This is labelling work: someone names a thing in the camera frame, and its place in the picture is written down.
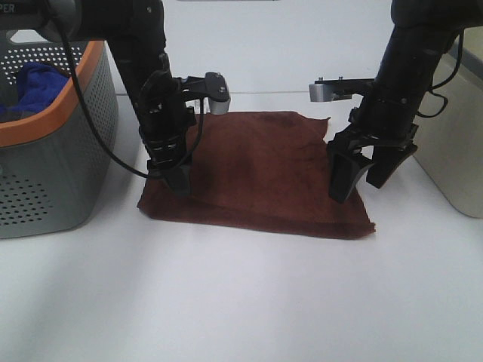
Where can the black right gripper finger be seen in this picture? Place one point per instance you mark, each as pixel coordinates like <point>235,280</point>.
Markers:
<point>346,170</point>
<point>386,161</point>

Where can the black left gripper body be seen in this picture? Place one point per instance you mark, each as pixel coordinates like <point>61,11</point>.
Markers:
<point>164,121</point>

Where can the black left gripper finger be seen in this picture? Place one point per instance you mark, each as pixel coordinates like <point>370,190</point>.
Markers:
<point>178,180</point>

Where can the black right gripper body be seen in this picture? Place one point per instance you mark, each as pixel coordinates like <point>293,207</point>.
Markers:
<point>384,118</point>

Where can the brown towel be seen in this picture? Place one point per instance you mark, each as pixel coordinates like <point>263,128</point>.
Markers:
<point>266,171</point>

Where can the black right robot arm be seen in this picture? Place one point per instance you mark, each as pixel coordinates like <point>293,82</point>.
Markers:
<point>423,32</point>

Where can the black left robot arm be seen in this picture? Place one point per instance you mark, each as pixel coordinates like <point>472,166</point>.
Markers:
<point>135,33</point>

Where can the blue towel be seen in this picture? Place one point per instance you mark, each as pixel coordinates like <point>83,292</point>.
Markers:
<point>38,85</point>

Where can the beige bin with grey rim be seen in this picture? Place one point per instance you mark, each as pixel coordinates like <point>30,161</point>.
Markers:
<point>450,144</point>

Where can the grey basket with orange rim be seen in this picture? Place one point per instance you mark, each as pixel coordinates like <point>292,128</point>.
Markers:
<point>52,167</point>

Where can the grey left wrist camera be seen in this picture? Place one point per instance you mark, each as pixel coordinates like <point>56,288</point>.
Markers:
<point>212,86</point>

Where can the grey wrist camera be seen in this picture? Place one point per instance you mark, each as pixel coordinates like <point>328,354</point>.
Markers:
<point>212,86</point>
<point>330,90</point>

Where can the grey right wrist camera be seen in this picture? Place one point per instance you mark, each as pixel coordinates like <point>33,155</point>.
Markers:
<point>330,90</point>

